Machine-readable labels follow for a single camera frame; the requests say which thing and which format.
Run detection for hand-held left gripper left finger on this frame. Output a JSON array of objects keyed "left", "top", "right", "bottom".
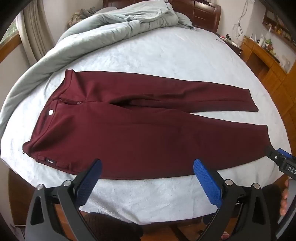
[{"left": 25, "top": 159, "right": 102, "bottom": 241}]

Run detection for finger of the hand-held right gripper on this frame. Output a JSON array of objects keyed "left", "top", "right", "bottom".
[
  {"left": 265, "top": 145, "right": 284, "bottom": 167},
  {"left": 277, "top": 148, "right": 296, "bottom": 162}
]

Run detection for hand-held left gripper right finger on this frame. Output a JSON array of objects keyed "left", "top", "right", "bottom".
[{"left": 193, "top": 159, "right": 272, "bottom": 241}]

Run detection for maroon pants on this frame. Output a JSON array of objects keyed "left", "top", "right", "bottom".
[{"left": 23, "top": 69, "right": 269, "bottom": 180}]

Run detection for person's right hand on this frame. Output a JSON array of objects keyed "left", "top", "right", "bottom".
[{"left": 279, "top": 179, "right": 290, "bottom": 217}]

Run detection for person's dark knit clothing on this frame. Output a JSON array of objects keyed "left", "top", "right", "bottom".
[{"left": 85, "top": 212, "right": 144, "bottom": 241}]

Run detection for clear plastic container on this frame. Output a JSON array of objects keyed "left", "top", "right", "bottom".
[{"left": 280, "top": 56, "right": 292, "bottom": 73}]

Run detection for wooden desk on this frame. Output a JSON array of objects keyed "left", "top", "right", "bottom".
[{"left": 240, "top": 37, "right": 296, "bottom": 145}]

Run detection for dark bedside table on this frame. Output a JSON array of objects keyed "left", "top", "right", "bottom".
[{"left": 217, "top": 33, "right": 244, "bottom": 56}]

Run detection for grey duvet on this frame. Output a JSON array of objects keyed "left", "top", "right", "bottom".
[{"left": 0, "top": 0, "right": 197, "bottom": 141}]

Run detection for dark wooden headboard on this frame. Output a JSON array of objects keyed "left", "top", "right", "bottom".
[{"left": 102, "top": 0, "right": 222, "bottom": 33}]

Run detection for beige curtain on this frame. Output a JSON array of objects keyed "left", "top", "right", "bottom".
[{"left": 14, "top": 0, "right": 45, "bottom": 66}]

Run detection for camouflage cloth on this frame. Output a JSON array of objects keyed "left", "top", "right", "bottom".
[{"left": 67, "top": 6, "right": 98, "bottom": 29}]

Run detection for wall shelf with trinkets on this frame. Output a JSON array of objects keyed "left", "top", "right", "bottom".
[{"left": 263, "top": 9, "right": 296, "bottom": 42}]

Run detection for white wall cables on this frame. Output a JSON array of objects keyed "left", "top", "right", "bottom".
[{"left": 232, "top": 0, "right": 252, "bottom": 45}]

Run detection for wooden window frame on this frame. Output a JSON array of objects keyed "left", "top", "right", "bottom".
[{"left": 0, "top": 30, "right": 31, "bottom": 78}]

